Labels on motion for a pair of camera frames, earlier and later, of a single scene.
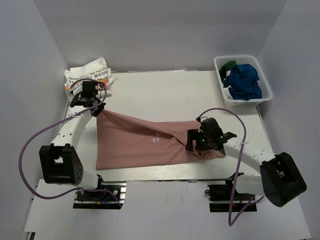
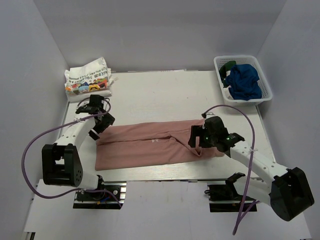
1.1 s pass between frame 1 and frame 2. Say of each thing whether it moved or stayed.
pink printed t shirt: moved
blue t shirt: stayed
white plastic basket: stayed
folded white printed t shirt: stayed
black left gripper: moved
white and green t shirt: stayed
